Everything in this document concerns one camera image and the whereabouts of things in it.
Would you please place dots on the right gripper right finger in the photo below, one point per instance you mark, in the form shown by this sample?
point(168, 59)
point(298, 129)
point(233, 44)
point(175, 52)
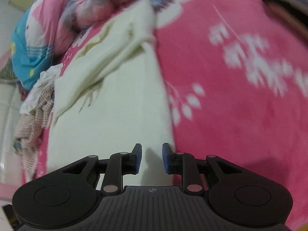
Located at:
point(185, 165)

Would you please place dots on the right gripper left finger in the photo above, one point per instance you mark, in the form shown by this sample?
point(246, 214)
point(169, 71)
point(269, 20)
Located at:
point(118, 165)

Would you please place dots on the white fleece deer sweater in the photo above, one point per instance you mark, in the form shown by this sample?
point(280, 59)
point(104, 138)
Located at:
point(111, 96)

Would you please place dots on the beige checked knit garment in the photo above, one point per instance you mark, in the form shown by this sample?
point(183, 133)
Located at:
point(27, 139)

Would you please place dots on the white cloth garment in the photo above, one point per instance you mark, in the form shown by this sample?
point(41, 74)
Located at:
point(46, 79)

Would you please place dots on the pink and cream headboard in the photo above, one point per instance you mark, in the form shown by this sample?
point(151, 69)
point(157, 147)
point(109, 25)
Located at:
point(11, 171)

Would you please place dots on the green patterned pillow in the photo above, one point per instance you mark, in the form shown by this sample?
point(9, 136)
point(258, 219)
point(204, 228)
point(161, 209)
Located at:
point(7, 75)

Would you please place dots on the pink and blue quilt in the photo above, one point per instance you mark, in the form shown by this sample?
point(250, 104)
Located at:
point(47, 30)

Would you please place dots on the dark grey garment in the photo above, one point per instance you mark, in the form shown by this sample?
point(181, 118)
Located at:
point(292, 12)

